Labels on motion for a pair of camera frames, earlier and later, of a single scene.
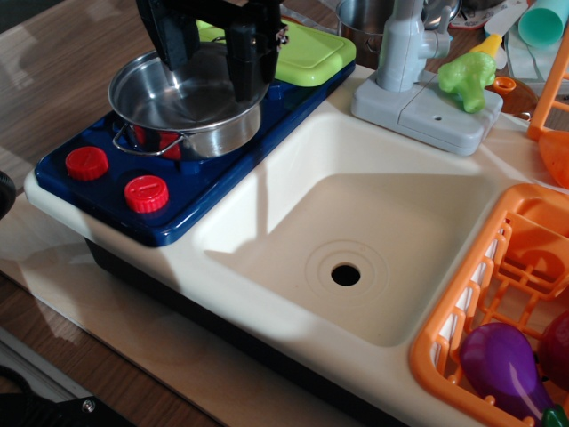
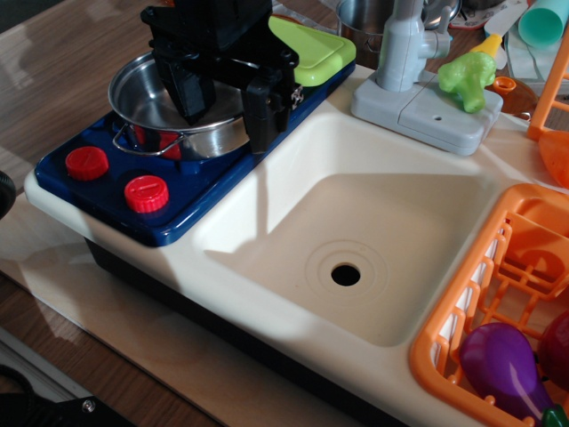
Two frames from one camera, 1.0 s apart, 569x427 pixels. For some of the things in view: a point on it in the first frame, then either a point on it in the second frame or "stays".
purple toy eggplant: [500, 362] stays
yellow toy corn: [490, 45] stays
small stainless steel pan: [196, 100] stays
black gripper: [253, 27] -> [235, 30]
